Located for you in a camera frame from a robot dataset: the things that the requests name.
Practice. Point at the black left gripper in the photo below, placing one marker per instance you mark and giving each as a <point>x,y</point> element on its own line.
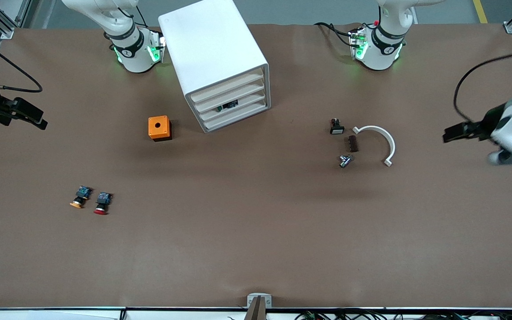
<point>487,123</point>

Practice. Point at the green push button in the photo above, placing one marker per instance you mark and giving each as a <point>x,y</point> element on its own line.
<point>229,106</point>

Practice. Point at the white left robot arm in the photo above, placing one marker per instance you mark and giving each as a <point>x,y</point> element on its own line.
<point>382,53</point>

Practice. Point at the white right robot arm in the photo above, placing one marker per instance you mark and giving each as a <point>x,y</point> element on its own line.
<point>136,58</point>

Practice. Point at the yellow push button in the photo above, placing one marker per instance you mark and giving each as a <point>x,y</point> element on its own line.
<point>80,195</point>

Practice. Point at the red push button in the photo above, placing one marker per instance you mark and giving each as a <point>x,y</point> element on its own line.
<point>103,200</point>

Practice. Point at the brown terminal block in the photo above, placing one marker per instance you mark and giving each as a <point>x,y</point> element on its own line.
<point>353,144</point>

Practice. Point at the orange box with hole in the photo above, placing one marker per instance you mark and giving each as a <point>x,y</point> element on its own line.
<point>165,122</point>

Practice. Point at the white curved bracket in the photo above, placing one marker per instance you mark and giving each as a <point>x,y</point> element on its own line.
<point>391,144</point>

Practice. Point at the silver key switch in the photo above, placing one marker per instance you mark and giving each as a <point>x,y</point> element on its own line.
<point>345,161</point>

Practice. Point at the black switch with white face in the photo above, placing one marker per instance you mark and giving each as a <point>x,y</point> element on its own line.
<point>337,130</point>

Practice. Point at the grey metal table bracket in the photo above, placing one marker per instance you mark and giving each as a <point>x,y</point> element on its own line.
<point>250,302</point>

